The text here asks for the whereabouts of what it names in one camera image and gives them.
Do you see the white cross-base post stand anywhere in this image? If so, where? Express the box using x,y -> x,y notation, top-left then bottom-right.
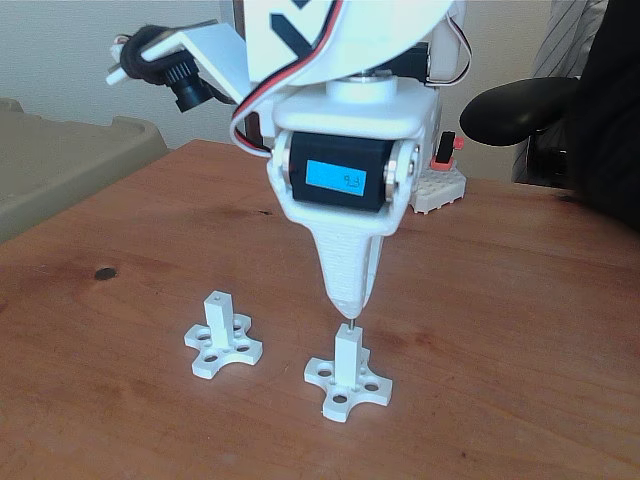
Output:
183,290 -> 265,380
303,323 -> 395,422

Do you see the red white black gripper cable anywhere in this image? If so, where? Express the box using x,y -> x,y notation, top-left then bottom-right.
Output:
229,0 -> 349,159

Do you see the orange and black table clamp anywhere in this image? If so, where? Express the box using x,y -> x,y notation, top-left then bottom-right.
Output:
432,130 -> 466,172

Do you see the black office chair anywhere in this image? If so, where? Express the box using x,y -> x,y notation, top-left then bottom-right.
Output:
458,77 -> 584,190

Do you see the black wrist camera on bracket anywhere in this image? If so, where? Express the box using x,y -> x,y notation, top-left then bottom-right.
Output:
104,18 -> 250,115

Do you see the red white black arm cable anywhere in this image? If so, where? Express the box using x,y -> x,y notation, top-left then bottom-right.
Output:
427,12 -> 475,87

